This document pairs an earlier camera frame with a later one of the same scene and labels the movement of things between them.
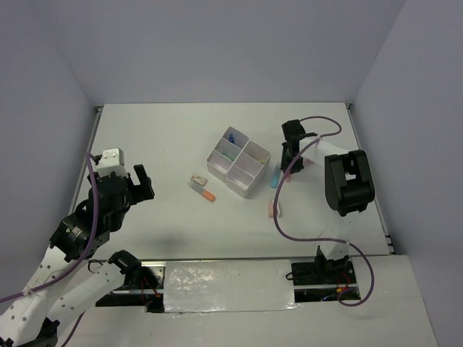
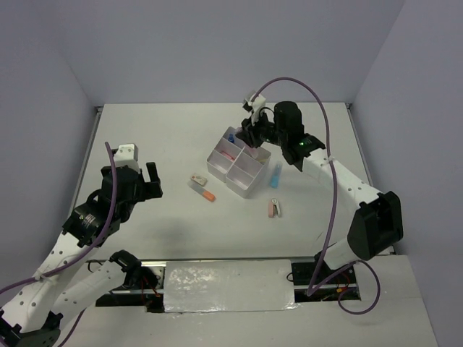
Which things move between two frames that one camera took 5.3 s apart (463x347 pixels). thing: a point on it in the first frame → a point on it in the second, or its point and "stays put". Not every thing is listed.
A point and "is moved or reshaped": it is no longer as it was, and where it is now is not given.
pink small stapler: x=270 y=209 stays put
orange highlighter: x=202 y=191 stays put
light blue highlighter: x=275 y=176 stays put
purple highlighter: x=307 y=162 is moved or reshaped
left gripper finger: x=145 y=190 → x=153 y=189
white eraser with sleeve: x=199 y=179 stays put
